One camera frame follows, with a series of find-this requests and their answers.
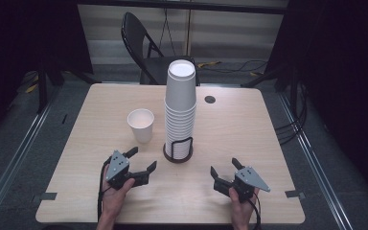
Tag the black metal stand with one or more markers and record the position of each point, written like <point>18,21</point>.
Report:
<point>270,76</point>
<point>42,86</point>

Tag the black horizontal bar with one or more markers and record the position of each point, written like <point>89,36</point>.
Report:
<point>185,6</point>

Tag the stack of white paper cups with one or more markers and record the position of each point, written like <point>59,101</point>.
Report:
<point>180,105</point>

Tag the person's right hand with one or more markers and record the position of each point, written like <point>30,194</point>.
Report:
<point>241,211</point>

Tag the person's left hand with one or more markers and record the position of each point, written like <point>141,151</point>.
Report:
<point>111,201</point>

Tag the dark curtain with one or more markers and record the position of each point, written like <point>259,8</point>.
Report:
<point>19,41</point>
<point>341,80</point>

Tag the metal floor rail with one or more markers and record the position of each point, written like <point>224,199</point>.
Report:
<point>313,159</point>
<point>16,159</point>

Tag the round dark table grommet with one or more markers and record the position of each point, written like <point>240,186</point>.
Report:
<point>210,99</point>

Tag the yellow floor tape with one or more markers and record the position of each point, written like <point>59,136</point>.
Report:
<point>31,88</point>
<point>208,64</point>

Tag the grey tape strip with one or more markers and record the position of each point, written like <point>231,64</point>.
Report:
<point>294,194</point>
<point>46,196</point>

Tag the single white paper cup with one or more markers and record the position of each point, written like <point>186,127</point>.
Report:
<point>141,126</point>

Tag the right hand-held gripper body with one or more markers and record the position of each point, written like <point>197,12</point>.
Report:
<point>247,179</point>

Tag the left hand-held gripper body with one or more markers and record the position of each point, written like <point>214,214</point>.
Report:
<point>118,172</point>

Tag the black folding chair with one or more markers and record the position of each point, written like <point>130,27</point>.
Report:
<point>134,35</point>

